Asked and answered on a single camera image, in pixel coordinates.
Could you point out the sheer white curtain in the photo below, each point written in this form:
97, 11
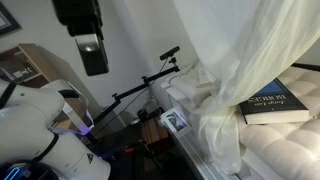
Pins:
243, 45

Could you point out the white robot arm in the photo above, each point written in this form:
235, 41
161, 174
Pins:
25, 114

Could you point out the white framed photo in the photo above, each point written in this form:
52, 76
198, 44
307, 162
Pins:
176, 123

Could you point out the blue black Borges book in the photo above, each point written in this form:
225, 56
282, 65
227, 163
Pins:
274, 103

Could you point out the wooden shelf cabinet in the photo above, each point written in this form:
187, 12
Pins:
26, 65

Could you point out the cream tufted cushion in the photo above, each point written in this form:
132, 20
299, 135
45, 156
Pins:
284, 151

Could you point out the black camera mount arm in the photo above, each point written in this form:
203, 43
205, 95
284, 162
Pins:
145, 84

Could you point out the black stereo camera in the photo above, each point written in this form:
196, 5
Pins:
170, 53

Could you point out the dark picture frame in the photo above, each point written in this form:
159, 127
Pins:
8, 23

